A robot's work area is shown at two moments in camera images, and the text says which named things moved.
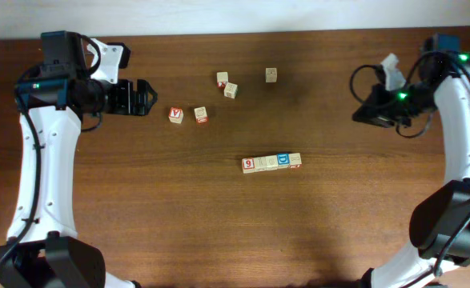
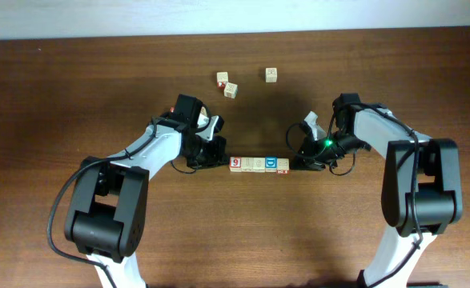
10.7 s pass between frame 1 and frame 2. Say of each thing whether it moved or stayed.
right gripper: moved
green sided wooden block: moved
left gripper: moved
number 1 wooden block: moved
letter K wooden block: stayed
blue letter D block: moved
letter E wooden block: stayed
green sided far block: stayed
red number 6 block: moved
